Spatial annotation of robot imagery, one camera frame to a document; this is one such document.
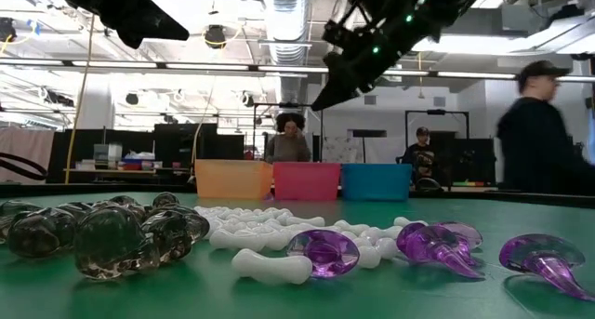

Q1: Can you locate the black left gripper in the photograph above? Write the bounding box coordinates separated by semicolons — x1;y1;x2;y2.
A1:
95;0;191;49

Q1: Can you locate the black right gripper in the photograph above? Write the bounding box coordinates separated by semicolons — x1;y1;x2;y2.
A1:
310;7;422;112

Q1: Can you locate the white plastic bone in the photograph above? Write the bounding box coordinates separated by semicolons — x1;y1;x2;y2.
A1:
374;237;400;259
362;224;405;241
334;219;371;236
357;246;382;270
203;218;227;239
231;247;314;286
393;216;429;228
209;229;292;253
194;206;231;218
285;215;326;228

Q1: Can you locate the black ceiling dome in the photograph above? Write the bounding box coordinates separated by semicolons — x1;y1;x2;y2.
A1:
204;24;228;50

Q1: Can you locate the person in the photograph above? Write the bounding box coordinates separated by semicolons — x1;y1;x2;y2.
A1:
496;60;595;194
400;126;438;190
264;113;312;165

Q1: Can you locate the pink plastic bin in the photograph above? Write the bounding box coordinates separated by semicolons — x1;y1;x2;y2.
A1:
272;162;341;202

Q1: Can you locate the blue plastic bin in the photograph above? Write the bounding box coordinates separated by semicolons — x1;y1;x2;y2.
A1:
341;163;413;203

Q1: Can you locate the orange plastic bin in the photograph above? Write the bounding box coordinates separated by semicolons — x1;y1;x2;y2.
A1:
194;159;274;200

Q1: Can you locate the clear plastic storage box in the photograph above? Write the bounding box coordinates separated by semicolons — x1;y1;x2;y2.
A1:
92;143;124;170

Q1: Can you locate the pink curtain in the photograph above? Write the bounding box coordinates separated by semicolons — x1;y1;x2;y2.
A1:
0;126;56;185

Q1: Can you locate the black frame stand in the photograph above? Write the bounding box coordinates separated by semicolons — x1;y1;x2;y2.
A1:
403;108;470;171
252;101;325;163

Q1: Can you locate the ribbed silver air duct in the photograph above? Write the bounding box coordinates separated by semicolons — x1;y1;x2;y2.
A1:
258;0;312;67

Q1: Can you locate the yellow extension cable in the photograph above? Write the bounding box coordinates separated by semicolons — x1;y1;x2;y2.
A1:
64;14;97;185

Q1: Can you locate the black cable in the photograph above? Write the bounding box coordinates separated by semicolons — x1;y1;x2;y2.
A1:
0;152;48;180

